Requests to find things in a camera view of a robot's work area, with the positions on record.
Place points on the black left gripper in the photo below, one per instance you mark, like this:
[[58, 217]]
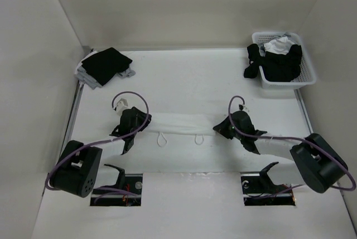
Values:
[[143, 117]]

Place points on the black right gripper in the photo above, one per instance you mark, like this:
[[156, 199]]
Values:
[[222, 128]]

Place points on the white tank top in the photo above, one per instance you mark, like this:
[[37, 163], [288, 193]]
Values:
[[197, 125]]

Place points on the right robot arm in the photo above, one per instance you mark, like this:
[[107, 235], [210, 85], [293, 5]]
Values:
[[319, 166]]

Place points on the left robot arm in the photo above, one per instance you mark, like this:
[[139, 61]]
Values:
[[77, 168]]

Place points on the folded black tank top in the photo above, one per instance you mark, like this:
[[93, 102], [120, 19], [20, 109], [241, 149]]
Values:
[[104, 65]]

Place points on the black tank top hanging out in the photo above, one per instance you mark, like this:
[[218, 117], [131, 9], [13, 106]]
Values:
[[255, 61]]

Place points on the folded grey tank tops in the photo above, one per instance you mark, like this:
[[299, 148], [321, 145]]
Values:
[[82, 76]]

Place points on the black garments in basket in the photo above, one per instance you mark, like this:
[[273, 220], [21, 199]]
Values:
[[283, 68]]

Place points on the white plastic laundry basket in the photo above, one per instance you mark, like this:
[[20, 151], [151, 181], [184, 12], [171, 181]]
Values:
[[307, 75]]

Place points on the white garment in basket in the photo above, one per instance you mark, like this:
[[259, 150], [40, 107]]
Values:
[[279, 45]]

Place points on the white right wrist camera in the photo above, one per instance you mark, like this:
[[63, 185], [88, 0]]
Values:
[[243, 108]]

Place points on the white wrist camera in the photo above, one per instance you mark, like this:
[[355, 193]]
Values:
[[121, 106], [243, 108]]

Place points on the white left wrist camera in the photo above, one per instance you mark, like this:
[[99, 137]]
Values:
[[121, 106]]

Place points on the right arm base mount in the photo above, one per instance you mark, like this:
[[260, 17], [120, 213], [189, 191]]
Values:
[[259, 190]]

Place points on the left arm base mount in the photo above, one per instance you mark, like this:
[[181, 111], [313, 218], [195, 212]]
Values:
[[115, 188]]

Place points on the right metal table rail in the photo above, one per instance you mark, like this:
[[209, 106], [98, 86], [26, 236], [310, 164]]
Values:
[[303, 110]]

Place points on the metal table rail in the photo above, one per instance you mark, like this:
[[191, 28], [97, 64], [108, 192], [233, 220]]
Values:
[[303, 110], [69, 123]]

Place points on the left metal table rail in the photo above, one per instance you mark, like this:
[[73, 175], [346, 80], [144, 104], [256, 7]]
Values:
[[69, 123]]

